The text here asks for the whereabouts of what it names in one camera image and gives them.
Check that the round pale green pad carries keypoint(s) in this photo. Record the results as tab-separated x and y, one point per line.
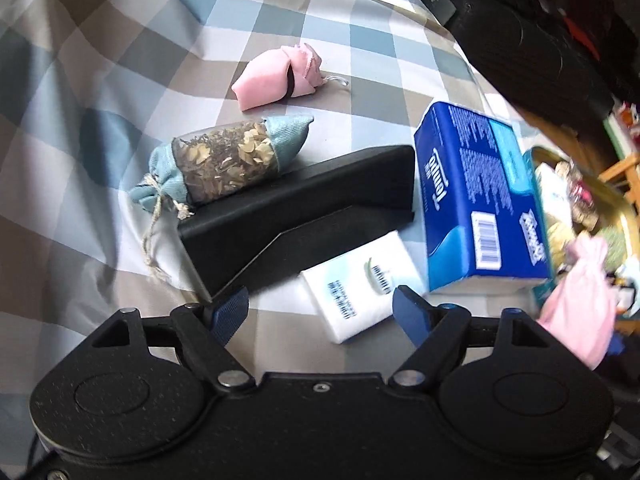
612	245

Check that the checked blanket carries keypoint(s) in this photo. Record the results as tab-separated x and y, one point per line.
100	60

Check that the blue tissue box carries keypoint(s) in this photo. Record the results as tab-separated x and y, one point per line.
475	185

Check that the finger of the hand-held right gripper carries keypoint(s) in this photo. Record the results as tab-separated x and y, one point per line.
617	345

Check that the dark sofa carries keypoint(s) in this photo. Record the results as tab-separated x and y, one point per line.
525	50

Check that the gold metal tray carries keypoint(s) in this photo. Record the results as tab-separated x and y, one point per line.
625	215

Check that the wooden chair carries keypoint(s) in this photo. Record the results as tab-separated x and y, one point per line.
622	172

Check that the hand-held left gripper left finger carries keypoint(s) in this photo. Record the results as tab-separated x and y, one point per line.
227	312

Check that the blue dried flower sachet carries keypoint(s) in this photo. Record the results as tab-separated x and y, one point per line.
225	160

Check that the dark patterned sachet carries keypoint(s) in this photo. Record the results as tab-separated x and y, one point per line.
580	190

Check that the white tissue pack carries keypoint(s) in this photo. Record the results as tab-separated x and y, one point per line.
350	285
550	195

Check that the pink banded cloth pouch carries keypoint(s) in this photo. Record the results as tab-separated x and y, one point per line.
265	82

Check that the black wedge stand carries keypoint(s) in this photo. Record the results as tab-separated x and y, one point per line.
325	185

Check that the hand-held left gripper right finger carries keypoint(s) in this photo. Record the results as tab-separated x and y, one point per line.
412	312

